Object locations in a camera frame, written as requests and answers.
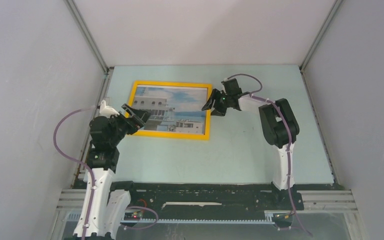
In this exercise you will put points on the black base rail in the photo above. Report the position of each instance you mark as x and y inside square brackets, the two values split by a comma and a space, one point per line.
[211, 202]

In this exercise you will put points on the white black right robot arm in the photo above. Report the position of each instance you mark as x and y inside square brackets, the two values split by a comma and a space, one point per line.
[278, 122]

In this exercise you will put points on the left aluminium corner post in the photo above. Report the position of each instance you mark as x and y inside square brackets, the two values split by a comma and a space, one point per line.
[87, 35]

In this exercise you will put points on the building and sky photo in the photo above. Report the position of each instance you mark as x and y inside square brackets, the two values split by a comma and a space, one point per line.
[173, 109]

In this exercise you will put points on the aluminium corner post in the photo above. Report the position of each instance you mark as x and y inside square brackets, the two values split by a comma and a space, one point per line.
[87, 35]
[320, 34]

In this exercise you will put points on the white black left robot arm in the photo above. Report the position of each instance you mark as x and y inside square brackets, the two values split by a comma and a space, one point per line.
[104, 208]

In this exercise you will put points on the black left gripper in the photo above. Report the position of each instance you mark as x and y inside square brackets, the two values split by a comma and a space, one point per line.
[139, 116]

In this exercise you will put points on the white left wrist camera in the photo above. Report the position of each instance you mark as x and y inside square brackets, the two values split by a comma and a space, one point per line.
[107, 111]

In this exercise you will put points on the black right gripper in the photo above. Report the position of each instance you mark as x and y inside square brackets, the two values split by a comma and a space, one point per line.
[218, 111]

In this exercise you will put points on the small circuit board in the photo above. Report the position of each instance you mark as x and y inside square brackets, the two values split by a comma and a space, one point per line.
[132, 216]

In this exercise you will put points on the right aluminium corner post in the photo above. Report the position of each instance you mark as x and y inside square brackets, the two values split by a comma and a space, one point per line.
[320, 34]

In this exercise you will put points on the yellow wooden picture frame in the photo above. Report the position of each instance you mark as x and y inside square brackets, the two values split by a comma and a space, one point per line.
[143, 133]

